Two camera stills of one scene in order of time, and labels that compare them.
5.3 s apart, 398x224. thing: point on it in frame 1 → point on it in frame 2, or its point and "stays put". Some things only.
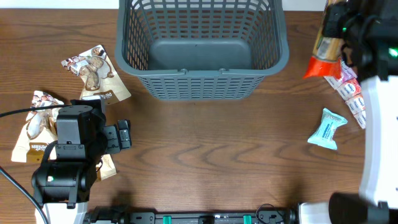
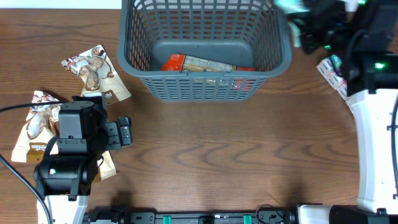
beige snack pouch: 97,77 stays put
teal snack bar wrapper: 324,135 → 293,6
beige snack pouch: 107,167 stays put
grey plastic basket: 201,50 stays put
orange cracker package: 325,60 → 182,63
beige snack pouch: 37,142 stays put
